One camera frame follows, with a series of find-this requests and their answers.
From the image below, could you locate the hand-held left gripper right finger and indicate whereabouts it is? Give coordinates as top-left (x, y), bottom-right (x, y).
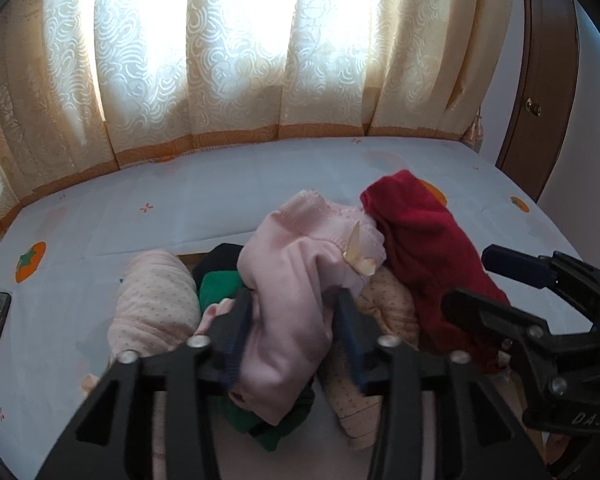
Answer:
top-left (332, 287), bottom-right (551, 480)

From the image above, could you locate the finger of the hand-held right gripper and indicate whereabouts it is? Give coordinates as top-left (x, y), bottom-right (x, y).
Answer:
top-left (440, 287), bottom-right (600, 396)
top-left (481, 244), bottom-right (600, 331)

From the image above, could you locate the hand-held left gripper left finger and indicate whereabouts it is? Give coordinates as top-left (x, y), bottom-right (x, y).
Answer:
top-left (40, 290), bottom-right (255, 480)

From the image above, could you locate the beige dotted underwear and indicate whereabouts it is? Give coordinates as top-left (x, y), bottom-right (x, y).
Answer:
top-left (320, 270), bottom-right (421, 451)

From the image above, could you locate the green and black underwear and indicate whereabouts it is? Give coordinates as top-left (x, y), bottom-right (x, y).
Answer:
top-left (192, 242), bottom-right (316, 451)

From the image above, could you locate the light pink underwear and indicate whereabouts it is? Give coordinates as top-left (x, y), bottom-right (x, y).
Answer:
top-left (227, 190), bottom-right (387, 426)

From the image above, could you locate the pale pink dotted underwear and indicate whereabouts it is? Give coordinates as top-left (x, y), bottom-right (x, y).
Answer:
top-left (82, 250), bottom-right (202, 393)

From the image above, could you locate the red underwear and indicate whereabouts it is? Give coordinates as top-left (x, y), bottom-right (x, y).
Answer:
top-left (360, 170), bottom-right (512, 373)

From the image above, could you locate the shallow cardboard tray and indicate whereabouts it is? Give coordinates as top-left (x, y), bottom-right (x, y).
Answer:
top-left (147, 252), bottom-right (528, 480)

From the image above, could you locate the curtain tassel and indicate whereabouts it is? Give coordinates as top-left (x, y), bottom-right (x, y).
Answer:
top-left (461, 105), bottom-right (485, 153)

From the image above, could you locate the white printed table cover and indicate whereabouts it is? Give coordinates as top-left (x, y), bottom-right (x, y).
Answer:
top-left (0, 135), bottom-right (588, 461)

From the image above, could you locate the brown wooden door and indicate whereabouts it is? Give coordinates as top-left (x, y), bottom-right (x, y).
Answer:
top-left (495, 0), bottom-right (581, 206)

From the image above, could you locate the cream and orange curtain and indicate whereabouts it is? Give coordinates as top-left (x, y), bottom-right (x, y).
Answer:
top-left (0, 0), bottom-right (521, 241)

